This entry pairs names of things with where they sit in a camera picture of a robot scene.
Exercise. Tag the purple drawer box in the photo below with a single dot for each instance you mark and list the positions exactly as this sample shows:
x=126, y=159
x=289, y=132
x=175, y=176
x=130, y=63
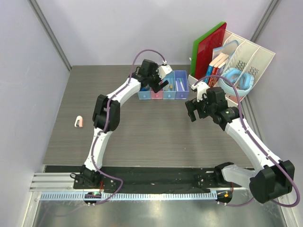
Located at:
x=183, y=75

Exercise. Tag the green capped white marker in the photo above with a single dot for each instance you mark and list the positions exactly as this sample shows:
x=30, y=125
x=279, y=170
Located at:
x=181, y=84

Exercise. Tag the blue headphones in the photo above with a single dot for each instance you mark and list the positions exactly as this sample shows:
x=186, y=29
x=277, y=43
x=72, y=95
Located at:
x=242, y=81

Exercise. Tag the red board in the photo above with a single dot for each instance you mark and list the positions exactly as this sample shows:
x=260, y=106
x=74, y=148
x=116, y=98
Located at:
x=208, y=52

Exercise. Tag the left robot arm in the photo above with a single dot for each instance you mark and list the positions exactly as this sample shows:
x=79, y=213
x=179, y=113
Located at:
x=106, y=118

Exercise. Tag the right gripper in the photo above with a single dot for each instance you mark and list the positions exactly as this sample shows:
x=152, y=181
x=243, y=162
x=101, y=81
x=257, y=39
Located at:
x=192, y=105

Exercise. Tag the perforated cable duct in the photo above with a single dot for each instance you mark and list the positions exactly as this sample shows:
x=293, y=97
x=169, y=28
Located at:
x=92, y=196

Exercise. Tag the light blue drawer box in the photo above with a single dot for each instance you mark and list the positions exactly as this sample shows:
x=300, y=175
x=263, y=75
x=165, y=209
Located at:
x=169, y=91
x=144, y=93

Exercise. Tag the pink drawer box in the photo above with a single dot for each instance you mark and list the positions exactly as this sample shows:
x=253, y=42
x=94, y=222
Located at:
x=158, y=95

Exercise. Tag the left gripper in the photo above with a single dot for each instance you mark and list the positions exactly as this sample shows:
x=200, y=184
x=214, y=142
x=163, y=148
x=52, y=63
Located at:
x=158, y=88

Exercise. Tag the red blue book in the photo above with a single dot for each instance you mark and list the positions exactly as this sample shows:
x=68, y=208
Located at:
x=213, y=62

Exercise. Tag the green board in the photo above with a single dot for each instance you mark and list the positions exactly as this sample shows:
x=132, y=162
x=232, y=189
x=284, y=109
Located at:
x=197, y=45

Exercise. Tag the blue rimmed clear folder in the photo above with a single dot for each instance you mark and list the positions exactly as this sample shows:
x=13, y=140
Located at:
x=228, y=48

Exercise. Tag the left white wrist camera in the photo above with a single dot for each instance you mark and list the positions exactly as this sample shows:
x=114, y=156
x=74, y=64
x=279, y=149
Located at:
x=164, y=70

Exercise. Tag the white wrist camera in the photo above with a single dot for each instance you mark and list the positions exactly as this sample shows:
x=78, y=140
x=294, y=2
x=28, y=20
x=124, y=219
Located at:
x=164, y=70
x=200, y=88

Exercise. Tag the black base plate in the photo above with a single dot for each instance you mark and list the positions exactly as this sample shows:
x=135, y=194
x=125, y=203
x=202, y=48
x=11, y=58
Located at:
x=149, y=180

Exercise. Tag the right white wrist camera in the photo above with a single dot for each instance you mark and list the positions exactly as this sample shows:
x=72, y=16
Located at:
x=200, y=88

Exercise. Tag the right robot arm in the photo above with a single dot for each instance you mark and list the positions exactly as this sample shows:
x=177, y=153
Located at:
x=271, y=177

